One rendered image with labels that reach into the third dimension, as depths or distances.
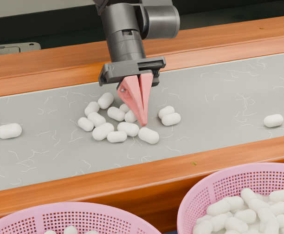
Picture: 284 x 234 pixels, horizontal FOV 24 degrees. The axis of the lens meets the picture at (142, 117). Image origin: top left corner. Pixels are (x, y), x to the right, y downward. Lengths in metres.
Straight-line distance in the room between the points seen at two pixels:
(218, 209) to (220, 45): 0.48
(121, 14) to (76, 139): 0.22
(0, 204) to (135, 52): 0.34
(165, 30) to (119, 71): 0.13
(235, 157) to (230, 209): 0.09
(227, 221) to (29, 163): 0.31
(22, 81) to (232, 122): 0.38
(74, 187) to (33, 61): 0.40
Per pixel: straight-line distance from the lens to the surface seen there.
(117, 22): 1.10
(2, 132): 1.07
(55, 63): 1.25
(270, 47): 1.35
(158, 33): 1.14
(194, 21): 3.40
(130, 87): 1.05
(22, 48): 2.01
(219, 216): 0.90
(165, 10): 1.15
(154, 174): 0.94
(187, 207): 0.89
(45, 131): 1.09
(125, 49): 1.08
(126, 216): 0.86
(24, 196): 0.91
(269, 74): 1.27
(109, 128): 1.05
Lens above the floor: 1.31
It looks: 31 degrees down
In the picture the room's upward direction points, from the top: straight up
